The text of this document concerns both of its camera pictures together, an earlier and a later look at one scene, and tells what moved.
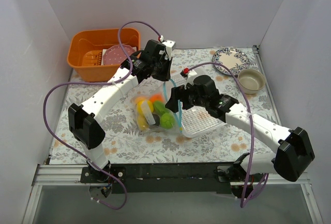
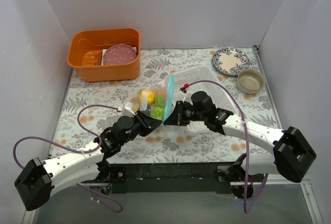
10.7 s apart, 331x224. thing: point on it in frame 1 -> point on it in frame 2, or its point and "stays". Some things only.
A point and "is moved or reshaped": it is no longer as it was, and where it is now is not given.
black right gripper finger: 172,104 -> 174,119
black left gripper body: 162,70 -> 145,121
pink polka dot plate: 114,55 stays
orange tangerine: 156,96 is moved or reshaped
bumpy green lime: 167,120 is moved or reshaped
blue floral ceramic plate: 235,58 stays
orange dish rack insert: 92,58 stays
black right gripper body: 182,98 -> 179,113
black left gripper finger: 163,72 -> 152,123
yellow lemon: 138,107 -> 151,97
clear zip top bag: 151,114 is moved or reshaped
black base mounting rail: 168,178 stays
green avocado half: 159,107 -> 160,101
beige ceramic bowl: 251,80 stays
